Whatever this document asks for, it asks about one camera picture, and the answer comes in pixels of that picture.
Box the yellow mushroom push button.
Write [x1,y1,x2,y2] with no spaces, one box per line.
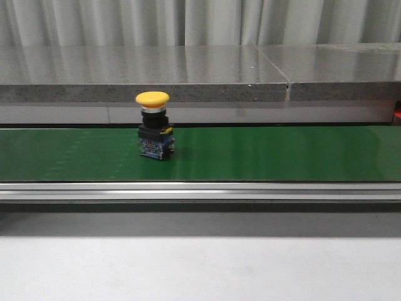
[135,91,175,161]

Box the grey stone slab left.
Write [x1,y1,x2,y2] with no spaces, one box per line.
[1,46,287,103]

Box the grey stone slab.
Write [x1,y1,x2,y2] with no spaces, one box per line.
[258,43,400,102]
[1,46,287,103]

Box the green conveyor belt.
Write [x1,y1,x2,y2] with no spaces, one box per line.
[1,126,400,182]

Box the grey stone slab right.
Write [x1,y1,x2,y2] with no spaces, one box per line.
[258,43,400,102]

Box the red plastic tray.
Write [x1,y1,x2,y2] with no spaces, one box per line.
[392,108,401,126]

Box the grey pleated curtain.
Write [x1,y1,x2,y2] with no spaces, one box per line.
[1,1,400,46]

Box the aluminium conveyor frame rail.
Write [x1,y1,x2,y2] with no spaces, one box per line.
[1,182,400,204]

